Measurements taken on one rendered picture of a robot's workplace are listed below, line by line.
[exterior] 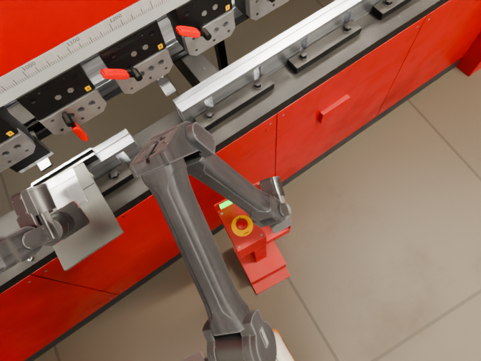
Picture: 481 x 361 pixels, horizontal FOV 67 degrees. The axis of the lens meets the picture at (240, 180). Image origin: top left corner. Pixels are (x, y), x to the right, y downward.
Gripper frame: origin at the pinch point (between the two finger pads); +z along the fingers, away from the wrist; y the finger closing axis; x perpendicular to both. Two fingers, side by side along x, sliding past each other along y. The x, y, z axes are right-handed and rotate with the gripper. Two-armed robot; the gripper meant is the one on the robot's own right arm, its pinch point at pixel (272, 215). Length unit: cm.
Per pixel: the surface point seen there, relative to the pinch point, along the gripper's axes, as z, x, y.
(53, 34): -52, 29, 51
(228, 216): 3.8, 12.6, 6.5
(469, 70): 86, -162, 23
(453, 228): 71, -92, -50
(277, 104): 1.1, -19.8, 33.1
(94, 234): -16, 48, 18
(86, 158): -10, 43, 41
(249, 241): 1.2, 10.3, -3.8
